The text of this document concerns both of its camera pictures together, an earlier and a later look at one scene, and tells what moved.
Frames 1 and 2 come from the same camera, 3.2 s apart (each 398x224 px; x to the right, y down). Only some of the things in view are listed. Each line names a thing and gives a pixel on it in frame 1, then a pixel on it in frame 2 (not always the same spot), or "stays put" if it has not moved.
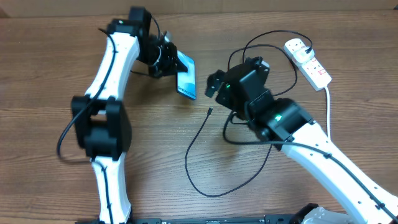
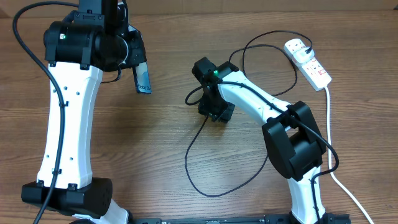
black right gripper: (217, 82) → (206, 110)
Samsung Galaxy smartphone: (186, 81) → (142, 78)
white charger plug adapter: (303, 54) stays put
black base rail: (203, 220) stays put
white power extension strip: (311, 70) stays put
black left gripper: (170, 63) → (139, 55)
